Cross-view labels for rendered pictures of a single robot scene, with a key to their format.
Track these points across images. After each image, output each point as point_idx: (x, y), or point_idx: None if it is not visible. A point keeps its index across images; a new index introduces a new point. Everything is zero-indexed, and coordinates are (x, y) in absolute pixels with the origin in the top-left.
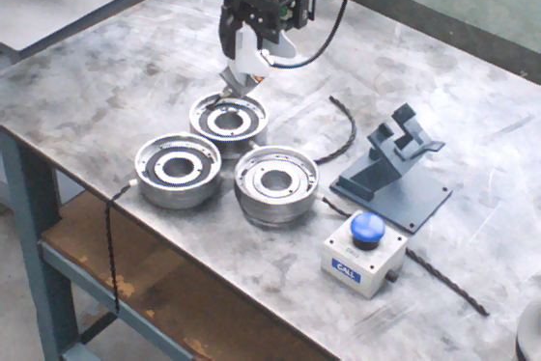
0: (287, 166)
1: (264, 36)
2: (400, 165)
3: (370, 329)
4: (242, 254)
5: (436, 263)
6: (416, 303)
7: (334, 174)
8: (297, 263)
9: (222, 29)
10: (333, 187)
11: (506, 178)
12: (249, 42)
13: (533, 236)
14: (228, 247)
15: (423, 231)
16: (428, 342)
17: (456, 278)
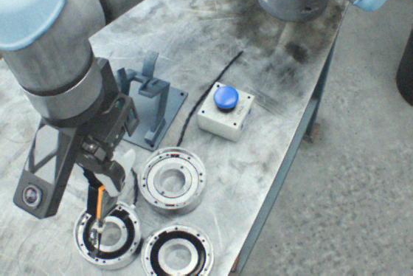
0: (153, 176)
1: (131, 133)
2: (162, 83)
3: (274, 106)
4: (239, 194)
5: (209, 79)
6: (245, 85)
7: (138, 152)
8: (236, 158)
9: (121, 176)
10: (156, 147)
11: (119, 49)
12: (119, 160)
13: (170, 34)
14: (236, 206)
15: (182, 88)
16: (271, 77)
17: (218, 68)
